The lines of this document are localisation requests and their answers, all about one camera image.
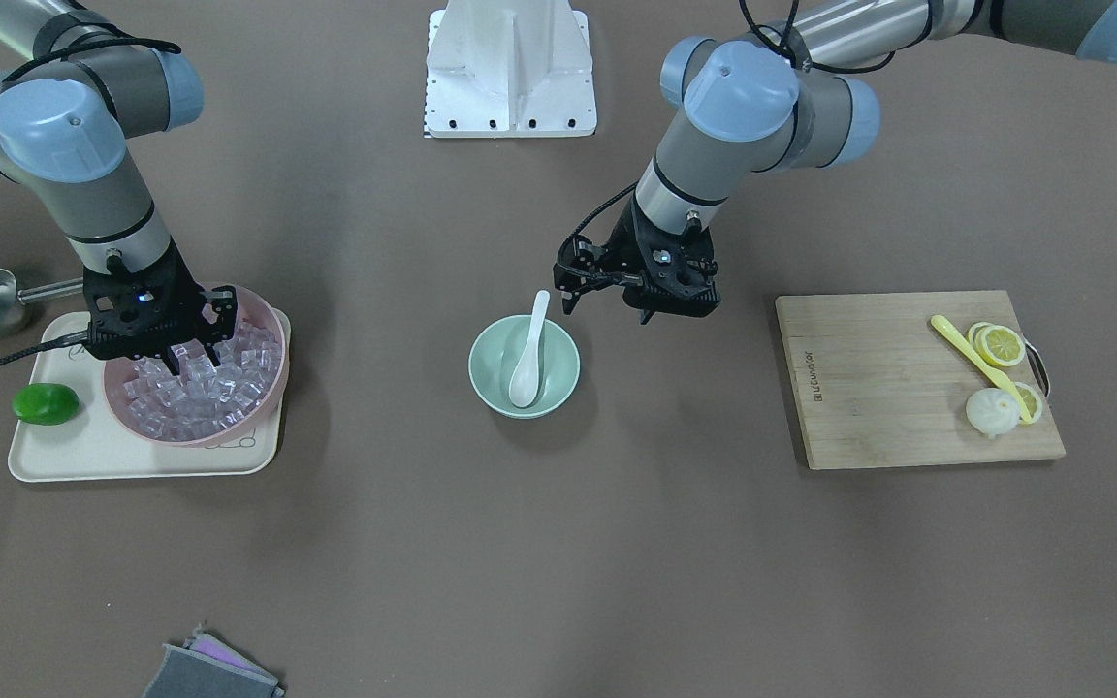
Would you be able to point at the pile of clear ice cubes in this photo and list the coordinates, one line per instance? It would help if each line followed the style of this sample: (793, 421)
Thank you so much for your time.
(205, 400)

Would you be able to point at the white steamed bun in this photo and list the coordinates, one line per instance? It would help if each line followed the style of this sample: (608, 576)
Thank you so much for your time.
(992, 412)

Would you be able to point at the green lime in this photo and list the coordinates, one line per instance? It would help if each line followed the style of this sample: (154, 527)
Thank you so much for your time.
(46, 404)

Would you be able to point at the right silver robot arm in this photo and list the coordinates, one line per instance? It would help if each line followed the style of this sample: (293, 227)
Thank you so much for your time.
(66, 117)

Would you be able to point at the white camera pillar base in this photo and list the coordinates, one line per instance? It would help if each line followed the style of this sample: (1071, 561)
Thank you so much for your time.
(509, 69)

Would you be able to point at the pink bowl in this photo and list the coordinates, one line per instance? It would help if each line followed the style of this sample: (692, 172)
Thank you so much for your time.
(250, 308)

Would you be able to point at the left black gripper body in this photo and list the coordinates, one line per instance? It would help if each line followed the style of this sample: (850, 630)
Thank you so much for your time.
(624, 250)

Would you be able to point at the mint green bowl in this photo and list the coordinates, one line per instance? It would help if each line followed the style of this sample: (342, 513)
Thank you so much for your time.
(498, 349)

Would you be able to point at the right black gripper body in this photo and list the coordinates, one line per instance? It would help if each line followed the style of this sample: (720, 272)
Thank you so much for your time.
(176, 279)

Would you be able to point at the beige serving tray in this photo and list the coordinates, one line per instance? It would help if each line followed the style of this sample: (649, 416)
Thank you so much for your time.
(94, 445)

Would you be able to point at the white ceramic spoon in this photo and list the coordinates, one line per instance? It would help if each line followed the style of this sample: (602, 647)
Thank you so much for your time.
(525, 380)

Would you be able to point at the yellow plastic knife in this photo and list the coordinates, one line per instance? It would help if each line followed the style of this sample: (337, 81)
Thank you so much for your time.
(996, 377)

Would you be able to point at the wooden cutting board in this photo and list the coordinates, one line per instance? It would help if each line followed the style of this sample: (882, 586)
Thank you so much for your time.
(875, 386)

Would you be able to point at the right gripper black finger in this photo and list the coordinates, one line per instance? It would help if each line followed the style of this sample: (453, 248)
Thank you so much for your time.
(173, 358)
(211, 350)

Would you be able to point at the grey folded cloth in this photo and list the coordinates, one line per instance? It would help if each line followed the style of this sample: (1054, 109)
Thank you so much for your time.
(206, 666)

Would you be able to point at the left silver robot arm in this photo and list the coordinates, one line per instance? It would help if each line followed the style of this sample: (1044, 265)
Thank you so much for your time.
(786, 95)

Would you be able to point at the lemon slice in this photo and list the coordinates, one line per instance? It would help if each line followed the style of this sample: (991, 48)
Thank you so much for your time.
(1032, 401)
(998, 345)

